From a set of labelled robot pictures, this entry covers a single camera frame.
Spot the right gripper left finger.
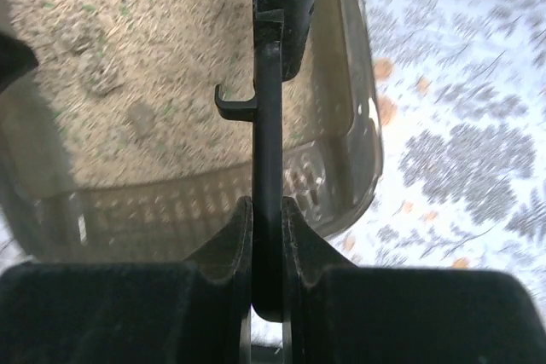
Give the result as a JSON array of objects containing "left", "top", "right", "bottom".
[{"left": 1, "top": 198, "right": 253, "bottom": 363}]

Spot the black litter scoop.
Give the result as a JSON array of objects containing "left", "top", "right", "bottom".
[{"left": 214, "top": 0, "right": 316, "bottom": 322}]

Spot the brown plastic litter box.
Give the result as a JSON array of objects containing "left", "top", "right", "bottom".
[{"left": 1, "top": 0, "right": 382, "bottom": 262}]

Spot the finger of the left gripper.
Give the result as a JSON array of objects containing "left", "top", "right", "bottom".
[{"left": 0, "top": 33, "right": 38, "bottom": 91}]

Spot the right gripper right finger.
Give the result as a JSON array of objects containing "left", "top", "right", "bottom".
[{"left": 282, "top": 199, "right": 536, "bottom": 364}]

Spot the floral table mat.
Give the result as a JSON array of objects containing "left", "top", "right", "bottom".
[{"left": 332, "top": 0, "right": 545, "bottom": 363}]

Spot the grey litter clump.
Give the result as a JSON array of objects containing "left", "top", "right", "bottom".
[{"left": 127, "top": 101, "right": 155, "bottom": 138}]

